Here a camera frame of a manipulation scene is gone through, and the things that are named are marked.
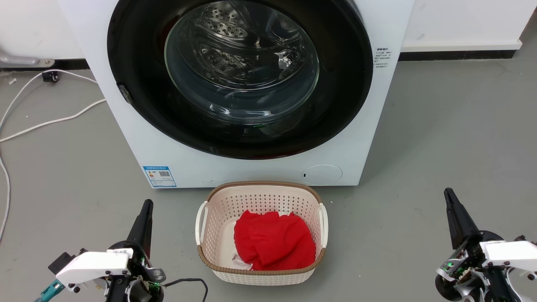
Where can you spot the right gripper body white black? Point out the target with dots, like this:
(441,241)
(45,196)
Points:
(503,256)

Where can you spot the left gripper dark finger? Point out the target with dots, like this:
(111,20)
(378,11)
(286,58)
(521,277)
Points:
(139,228)
(147,235)

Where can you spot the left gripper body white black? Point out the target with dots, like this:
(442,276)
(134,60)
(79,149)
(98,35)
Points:
(96,264)

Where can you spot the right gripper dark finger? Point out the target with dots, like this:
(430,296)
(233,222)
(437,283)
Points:
(466,224)
(453,222)

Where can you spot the white front-load washing machine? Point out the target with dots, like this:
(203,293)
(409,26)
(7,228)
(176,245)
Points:
(377,138)

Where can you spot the round black glass washer door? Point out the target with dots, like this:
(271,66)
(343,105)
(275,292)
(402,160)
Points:
(138,105)

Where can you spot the blue energy label sticker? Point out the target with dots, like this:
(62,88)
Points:
(159,177)

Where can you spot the white cloth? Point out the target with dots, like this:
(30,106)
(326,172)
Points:
(241,263)

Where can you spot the cream perforated laundry basket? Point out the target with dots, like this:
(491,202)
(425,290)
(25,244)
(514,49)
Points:
(260,197)

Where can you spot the red garment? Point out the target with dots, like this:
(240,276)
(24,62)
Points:
(277,243)

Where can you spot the round white filter cover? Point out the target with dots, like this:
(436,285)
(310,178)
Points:
(322,175)

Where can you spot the small printed text sticker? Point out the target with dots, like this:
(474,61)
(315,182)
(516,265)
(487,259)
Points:
(382,57)

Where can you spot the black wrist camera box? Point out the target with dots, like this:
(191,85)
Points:
(62,262)

